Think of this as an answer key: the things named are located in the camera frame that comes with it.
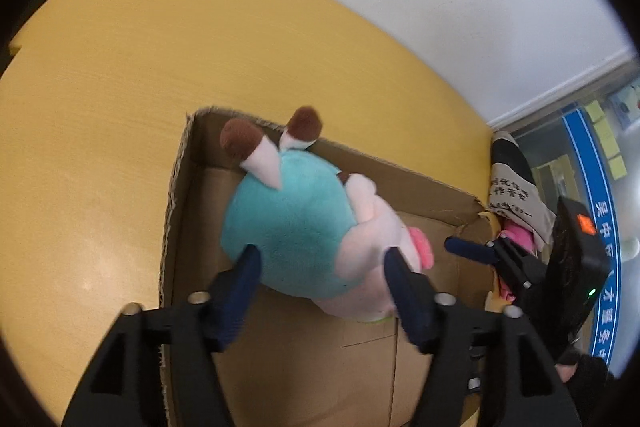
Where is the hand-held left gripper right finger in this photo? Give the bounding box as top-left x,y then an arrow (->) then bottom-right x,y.
382,247 -> 583,427

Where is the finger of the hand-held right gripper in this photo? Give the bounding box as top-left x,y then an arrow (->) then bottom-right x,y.
444,235 -> 547,305

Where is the blue round printed sign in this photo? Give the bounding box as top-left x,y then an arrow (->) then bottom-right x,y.
560,104 -> 640,368

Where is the teal and pink plush toy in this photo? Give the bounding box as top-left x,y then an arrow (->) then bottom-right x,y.
220,106 -> 435,323

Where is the pink soft toy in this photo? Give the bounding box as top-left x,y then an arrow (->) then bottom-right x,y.
484,219 -> 541,313

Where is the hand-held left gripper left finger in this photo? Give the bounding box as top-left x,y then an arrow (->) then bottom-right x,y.
60,244 -> 263,427

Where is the brown cardboard box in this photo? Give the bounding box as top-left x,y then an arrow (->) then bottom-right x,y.
159,107 -> 501,427

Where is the person's right forearm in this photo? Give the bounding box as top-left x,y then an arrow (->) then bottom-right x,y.
557,352 -> 616,413

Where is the beige printed cloth bag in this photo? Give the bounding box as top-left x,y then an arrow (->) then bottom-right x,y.
487,131 -> 556,253

